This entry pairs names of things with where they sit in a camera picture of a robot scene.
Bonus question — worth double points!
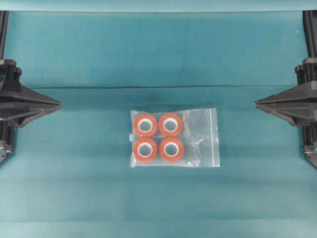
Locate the orange tape roll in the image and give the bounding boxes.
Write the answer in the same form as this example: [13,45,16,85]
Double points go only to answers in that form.
[158,113,183,136]
[133,138,158,163]
[133,114,158,137]
[159,137,185,162]

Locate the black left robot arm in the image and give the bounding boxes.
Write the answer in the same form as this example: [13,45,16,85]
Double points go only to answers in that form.
[0,11,62,154]

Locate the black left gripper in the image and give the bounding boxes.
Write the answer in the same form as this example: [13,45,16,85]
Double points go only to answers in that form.
[0,59,62,149]

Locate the clear zip bag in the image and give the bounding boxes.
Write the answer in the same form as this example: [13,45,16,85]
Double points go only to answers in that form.
[130,108,220,168]

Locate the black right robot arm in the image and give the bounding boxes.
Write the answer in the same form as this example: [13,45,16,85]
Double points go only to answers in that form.
[256,10,317,154]

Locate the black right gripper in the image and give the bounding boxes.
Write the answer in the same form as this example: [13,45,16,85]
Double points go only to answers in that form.
[255,58,317,154]

